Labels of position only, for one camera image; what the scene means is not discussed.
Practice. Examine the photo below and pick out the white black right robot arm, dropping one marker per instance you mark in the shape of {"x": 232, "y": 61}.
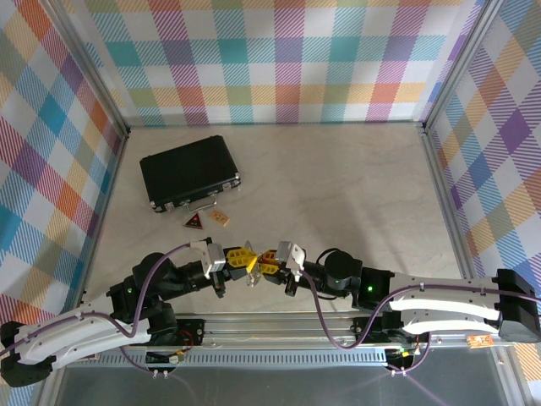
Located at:
{"x": 448, "y": 313}

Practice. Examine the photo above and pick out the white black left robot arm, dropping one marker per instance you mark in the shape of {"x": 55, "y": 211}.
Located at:
{"x": 84, "y": 334}

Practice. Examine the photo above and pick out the orange rectangular card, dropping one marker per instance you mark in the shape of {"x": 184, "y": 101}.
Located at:
{"x": 220, "y": 217}

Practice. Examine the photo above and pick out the red black triangular tag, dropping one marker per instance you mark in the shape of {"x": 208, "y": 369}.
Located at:
{"x": 194, "y": 222}

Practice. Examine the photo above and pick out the black hard case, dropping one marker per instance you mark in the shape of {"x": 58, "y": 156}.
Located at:
{"x": 186, "y": 169}

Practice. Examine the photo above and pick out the grey metal panel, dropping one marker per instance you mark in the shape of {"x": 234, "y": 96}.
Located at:
{"x": 274, "y": 387}

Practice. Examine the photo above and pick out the small orange circuit board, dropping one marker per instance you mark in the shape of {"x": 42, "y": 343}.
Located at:
{"x": 479, "y": 341}

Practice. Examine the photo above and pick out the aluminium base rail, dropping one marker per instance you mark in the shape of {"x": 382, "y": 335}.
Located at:
{"x": 274, "y": 327}

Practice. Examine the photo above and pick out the aluminium side floor rail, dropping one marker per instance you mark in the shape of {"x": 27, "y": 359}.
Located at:
{"x": 102, "y": 220}
{"x": 446, "y": 203}

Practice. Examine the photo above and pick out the aluminium frame post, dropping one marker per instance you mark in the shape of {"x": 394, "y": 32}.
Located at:
{"x": 459, "y": 63}
{"x": 87, "y": 63}

